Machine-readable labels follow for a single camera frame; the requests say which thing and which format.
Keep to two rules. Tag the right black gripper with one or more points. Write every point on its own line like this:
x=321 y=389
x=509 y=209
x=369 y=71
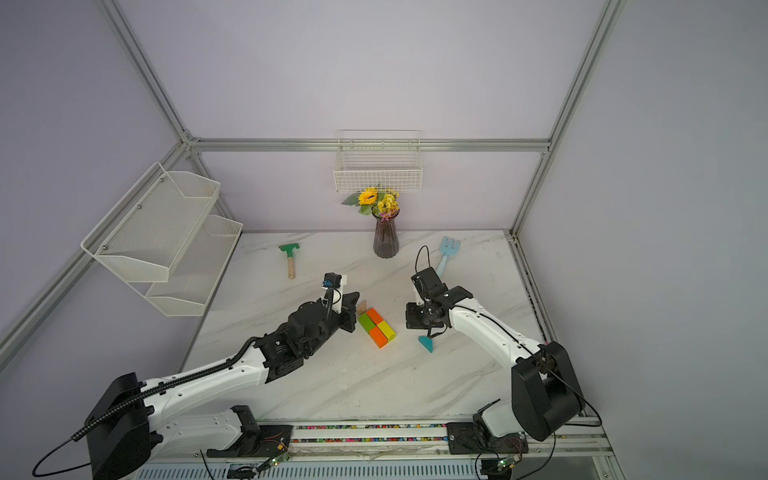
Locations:
x=414 y=322

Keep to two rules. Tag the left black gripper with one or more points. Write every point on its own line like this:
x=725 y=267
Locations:
x=347 y=311

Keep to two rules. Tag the teal block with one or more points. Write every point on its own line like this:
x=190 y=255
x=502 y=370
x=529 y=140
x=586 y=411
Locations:
x=427 y=343

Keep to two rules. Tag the yellow rectangular block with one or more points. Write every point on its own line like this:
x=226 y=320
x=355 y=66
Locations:
x=387 y=331

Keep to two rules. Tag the orange block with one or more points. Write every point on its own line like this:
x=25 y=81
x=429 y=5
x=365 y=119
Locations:
x=374 y=316
x=379 y=338

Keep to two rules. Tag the green rectangular block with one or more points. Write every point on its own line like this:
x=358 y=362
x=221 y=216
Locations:
x=366 y=322

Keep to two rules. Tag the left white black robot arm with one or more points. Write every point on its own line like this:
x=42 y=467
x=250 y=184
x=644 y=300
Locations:
x=136 y=421

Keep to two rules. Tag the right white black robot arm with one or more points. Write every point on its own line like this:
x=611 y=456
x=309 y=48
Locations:
x=544 y=390

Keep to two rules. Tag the light blue toy fork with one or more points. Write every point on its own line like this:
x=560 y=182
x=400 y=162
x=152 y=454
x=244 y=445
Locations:
x=449 y=247

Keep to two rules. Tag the dark ribbed glass vase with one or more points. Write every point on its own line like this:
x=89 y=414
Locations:
x=386 y=241

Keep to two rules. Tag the yellow artificial flower bouquet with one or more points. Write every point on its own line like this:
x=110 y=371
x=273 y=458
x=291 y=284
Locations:
x=381 y=203

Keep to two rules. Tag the white two-tier mesh shelf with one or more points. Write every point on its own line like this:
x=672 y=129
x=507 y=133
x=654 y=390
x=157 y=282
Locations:
x=165 y=241

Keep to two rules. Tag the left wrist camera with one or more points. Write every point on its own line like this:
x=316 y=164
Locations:
x=333 y=285

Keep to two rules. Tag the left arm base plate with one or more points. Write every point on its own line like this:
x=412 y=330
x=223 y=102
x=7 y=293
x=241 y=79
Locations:
x=255 y=440

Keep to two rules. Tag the green toy rake wooden handle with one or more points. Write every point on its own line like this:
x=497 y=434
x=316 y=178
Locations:
x=289 y=251

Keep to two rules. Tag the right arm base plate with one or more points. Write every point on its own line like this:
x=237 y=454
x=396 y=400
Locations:
x=489 y=438

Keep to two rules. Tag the white wire wall basket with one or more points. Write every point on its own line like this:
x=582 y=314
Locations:
x=385 y=159

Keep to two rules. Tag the aluminium front rail frame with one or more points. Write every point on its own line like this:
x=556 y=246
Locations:
x=401 y=449

